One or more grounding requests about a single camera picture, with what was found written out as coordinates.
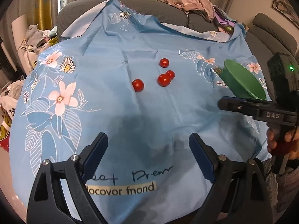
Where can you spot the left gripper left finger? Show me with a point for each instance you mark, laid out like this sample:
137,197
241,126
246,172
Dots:
59,193

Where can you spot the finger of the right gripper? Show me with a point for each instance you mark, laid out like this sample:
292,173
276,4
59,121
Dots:
260,110

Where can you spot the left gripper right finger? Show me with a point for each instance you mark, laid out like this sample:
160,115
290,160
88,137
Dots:
238,193

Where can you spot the green plastic bowl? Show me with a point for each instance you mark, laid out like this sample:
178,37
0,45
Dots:
241,82

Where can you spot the person's right hand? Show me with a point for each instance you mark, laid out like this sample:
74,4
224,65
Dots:
288,145

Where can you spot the grey sofa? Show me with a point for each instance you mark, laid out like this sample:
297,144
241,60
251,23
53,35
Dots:
265,37

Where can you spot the purple clothes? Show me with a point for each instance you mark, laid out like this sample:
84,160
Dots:
223,21

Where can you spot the red cherry tomato middle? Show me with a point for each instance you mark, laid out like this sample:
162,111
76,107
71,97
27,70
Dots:
171,74

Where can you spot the red yellow bag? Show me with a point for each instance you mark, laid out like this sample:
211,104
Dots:
8,107

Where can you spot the red cherry tomato centre-left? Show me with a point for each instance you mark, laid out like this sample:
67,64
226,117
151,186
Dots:
164,80

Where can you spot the red cherry tomato far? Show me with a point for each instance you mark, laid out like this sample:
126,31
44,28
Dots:
164,62

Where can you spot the blue floral cloth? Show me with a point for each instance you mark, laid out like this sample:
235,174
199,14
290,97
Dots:
83,86

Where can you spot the pink clothes pile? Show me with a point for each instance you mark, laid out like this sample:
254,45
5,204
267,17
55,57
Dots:
202,7

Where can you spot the red cherry tomato leftmost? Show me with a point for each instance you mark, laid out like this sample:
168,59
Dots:
138,85

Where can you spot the clutter pile of clothes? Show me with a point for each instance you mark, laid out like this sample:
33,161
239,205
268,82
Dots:
36,41

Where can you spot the framed wall picture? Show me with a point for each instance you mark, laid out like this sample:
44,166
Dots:
285,8

